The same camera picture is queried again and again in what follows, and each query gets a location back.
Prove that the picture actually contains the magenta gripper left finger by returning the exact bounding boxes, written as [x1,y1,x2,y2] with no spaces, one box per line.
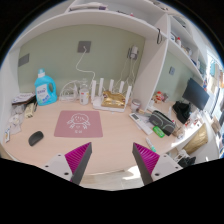
[44,141,93,186]

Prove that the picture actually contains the black computer mouse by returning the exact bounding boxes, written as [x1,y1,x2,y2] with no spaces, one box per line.
[28,131,44,146]

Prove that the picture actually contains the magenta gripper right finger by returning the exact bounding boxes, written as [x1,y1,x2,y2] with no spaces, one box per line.
[131,142,183,186]

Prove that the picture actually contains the pile of packets left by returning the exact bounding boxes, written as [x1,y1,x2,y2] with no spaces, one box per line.
[5,93,36,142]

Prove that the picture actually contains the black computer monitor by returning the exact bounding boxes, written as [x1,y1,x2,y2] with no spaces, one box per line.
[182,78,209,110]

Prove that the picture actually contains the grey wall socket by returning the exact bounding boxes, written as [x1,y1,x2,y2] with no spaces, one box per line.
[77,41,91,53]

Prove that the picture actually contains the dark grey pencil case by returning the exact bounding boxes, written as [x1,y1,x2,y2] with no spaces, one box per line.
[149,110,175,136]

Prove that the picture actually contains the white plastic bottle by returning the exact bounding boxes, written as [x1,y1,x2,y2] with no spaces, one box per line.
[79,84,89,105]

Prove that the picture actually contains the green small box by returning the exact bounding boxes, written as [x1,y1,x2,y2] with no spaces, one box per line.
[153,126,165,138]

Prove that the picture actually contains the blue detergent bottle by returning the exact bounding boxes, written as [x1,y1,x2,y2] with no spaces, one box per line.
[35,68,57,106]

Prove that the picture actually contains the green marker pen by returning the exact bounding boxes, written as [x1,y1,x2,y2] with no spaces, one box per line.
[146,137,156,152]

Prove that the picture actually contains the coiled white cable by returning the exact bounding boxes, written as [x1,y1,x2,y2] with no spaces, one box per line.
[58,79,82,102]

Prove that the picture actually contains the pink mouse pad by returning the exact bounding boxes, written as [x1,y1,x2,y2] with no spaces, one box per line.
[54,111,103,138]

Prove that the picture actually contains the gold foil bag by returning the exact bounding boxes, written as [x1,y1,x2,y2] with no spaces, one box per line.
[101,91,125,108]

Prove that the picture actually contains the white power cable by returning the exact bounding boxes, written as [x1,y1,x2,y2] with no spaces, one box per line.
[75,46,97,84]

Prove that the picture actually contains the white wifi router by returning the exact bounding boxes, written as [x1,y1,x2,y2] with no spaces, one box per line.
[91,78,132,112]

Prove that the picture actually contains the white wall charger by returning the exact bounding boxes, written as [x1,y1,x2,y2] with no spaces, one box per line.
[130,46,138,59]

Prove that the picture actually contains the small silver can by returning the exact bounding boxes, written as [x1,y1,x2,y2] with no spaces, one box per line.
[131,99,141,111]

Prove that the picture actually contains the white remote control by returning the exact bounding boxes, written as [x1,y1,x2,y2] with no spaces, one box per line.
[129,113,152,135]

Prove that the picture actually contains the black bag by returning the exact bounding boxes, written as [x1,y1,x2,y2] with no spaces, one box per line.
[172,101,191,124]

